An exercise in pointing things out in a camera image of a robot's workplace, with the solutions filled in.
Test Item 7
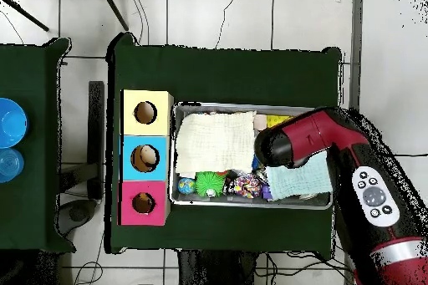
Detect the thin black cable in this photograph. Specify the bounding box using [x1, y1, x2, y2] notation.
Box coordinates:
[129, 0, 150, 45]
[72, 231, 105, 285]

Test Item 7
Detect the blue plastic bowl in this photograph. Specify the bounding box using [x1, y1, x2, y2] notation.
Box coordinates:
[0, 97, 29, 150]

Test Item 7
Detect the wooden box with three holes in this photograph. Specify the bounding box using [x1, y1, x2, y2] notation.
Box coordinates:
[119, 89, 175, 226]

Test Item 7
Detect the plain wooden block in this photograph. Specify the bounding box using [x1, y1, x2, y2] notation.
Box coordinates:
[253, 114, 268, 131]

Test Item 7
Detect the dark green side tablecloth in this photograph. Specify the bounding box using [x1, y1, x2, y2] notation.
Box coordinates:
[0, 37, 77, 254]

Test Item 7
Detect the grey round floor base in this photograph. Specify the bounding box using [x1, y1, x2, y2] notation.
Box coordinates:
[57, 198, 99, 237]

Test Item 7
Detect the globe print ball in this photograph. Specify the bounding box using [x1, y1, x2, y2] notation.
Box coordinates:
[177, 177, 196, 196]

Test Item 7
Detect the green spiky ball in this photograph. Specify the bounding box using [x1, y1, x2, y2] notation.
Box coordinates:
[195, 171, 226, 198]

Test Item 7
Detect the yellow triangular block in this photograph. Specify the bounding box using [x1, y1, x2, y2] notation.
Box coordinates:
[266, 115, 293, 129]

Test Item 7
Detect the mint waffle cloth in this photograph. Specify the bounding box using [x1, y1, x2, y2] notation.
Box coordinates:
[265, 150, 334, 201]

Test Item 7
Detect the cream waffle cloth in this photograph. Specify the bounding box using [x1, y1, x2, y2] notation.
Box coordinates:
[174, 110, 257, 176]

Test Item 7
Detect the shallow mesh bin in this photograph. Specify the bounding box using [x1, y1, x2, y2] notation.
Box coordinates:
[170, 101, 337, 211]

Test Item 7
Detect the black tripod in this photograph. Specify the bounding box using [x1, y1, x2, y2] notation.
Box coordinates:
[0, 0, 130, 32]

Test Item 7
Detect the blue round lid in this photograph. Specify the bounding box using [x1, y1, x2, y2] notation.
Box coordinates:
[0, 147, 25, 184]

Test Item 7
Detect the black red crumpled packet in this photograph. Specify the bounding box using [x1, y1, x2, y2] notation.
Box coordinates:
[222, 170, 238, 196]

